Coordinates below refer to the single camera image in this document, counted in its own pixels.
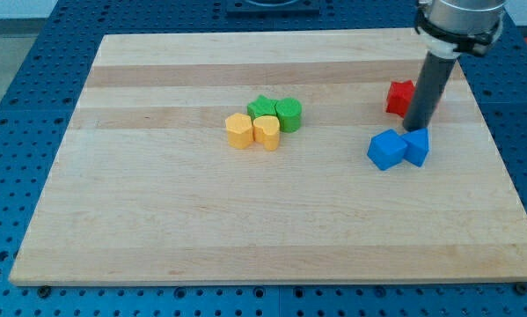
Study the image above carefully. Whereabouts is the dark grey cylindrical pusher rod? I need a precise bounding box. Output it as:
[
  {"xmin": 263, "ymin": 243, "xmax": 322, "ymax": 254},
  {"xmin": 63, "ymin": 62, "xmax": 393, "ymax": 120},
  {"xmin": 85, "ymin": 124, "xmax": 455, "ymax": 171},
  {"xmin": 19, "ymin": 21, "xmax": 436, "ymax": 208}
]
[{"xmin": 402, "ymin": 52, "xmax": 456, "ymax": 132}]

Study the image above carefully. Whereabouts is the red star block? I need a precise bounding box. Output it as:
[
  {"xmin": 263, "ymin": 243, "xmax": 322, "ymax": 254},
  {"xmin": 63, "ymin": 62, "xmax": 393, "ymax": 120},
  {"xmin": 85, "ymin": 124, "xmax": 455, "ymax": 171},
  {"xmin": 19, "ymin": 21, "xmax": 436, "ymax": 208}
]
[{"xmin": 385, "ymin": 80, "xmax": 415, "ymax": 118}]

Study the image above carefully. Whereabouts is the dark mounting plate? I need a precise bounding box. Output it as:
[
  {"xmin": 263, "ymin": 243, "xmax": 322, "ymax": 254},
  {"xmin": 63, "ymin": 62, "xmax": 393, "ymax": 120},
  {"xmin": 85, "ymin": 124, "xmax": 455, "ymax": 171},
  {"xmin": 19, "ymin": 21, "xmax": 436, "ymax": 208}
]
[{"xmin": 225, "ymin": 0, "xmax": 321, "ymax": 16}]

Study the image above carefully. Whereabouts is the wooden board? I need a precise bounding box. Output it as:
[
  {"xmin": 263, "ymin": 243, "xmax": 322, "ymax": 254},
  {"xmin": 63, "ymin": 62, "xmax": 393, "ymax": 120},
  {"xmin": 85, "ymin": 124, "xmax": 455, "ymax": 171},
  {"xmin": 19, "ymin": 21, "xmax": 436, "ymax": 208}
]
[{"xmin": 9, "ymin": 28, "xmax": 527, "ymax": 286}]

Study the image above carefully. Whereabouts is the yellow hexagon block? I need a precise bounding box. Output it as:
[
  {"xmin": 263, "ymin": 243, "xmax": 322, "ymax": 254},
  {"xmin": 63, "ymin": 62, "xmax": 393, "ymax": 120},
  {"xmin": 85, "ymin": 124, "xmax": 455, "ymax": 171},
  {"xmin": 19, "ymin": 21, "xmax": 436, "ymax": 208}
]
[{"xmin": 225, "ymin": 113, "xmax": 253, "ymax": 149}]

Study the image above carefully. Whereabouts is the green star block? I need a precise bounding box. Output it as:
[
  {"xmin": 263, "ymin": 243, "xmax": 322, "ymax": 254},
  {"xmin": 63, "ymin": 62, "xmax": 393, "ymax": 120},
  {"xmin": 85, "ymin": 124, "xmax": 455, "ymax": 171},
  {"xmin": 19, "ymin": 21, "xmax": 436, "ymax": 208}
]
[{"xmin": 246, "ymin": 95, "xmax": 277, "ymax": 121}]

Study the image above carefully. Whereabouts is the blue triangle block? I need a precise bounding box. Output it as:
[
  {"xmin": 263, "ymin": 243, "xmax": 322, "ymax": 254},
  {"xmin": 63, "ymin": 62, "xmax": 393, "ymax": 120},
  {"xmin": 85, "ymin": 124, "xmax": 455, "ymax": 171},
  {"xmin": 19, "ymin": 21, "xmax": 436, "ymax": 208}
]
[{"xmin": 401, "ymin": 129, "xmax": 429, "ymax": 167}]

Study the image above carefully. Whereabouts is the blue cube block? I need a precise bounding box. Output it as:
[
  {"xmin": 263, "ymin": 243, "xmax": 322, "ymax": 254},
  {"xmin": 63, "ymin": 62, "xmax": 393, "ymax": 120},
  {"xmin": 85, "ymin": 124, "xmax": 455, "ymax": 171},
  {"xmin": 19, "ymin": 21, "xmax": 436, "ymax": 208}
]
[{"xmin": 367, "ymin": 129, "xmax": 408, "ymax": 171}]

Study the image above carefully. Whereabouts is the green cylinder block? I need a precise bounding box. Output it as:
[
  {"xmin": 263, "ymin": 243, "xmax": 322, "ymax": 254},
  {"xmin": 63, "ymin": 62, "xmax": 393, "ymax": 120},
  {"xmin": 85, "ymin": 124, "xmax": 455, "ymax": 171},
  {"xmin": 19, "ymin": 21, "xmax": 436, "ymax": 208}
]
[{"xmin": 275, "ymin": 98, "xmax": 302, "ymax": 133}]

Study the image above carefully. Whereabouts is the yellow heart block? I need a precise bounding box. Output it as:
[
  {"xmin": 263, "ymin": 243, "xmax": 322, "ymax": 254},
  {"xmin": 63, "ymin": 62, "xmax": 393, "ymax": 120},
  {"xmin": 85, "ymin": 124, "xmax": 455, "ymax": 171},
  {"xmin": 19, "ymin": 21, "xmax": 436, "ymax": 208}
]
[{"xmin": 253, "ymin": 115, "xmax": 281, "ymax": 151}]

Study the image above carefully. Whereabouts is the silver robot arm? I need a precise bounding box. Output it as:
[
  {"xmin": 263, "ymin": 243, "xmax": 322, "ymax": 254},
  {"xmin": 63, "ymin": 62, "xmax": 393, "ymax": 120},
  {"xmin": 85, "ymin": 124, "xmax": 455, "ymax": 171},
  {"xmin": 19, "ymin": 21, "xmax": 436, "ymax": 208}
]
[{"xmin": 403, "ymin": 0, "xmax": 505, "ymax": 132}]

